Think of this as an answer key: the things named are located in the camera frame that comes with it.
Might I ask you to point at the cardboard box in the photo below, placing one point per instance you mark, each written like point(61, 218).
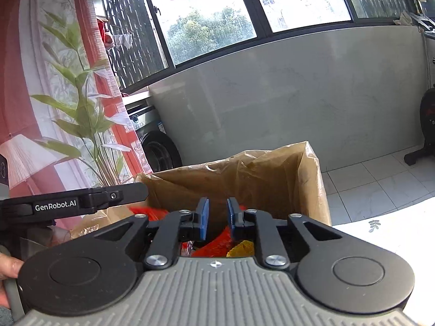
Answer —
point(326, 207)

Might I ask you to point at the washing machine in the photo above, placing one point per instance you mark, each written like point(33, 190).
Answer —
point(156, 142)

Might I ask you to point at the brown paper-lined box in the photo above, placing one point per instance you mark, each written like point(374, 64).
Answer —
point(258, 183)

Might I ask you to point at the white rag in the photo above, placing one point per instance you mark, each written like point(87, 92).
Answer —
point(404, 17)

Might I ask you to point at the red snack packet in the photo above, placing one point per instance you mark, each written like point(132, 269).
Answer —
point(149, 212)

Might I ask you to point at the printed backdrop curtain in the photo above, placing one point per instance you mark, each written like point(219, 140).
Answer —
point(34, 74)

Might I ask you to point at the yellow snack packet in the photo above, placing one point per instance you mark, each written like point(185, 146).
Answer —
point(243, 249)

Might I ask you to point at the small white hanging garment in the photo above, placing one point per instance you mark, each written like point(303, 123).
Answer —
point(123, 40)

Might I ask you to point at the orange-red snack packet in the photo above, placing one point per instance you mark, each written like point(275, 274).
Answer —
point(217, 246)

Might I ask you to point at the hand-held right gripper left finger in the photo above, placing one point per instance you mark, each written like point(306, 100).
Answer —
point(203, 219)

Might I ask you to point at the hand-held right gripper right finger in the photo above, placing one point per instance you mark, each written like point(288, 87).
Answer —
point(232, 219)

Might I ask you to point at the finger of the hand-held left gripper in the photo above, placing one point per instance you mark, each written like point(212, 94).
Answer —
point(102, 198)

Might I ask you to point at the person's left hand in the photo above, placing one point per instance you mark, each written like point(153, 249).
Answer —
point(10, 266)

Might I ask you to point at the black exercise bike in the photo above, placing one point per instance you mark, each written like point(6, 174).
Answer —
point(426, 119)

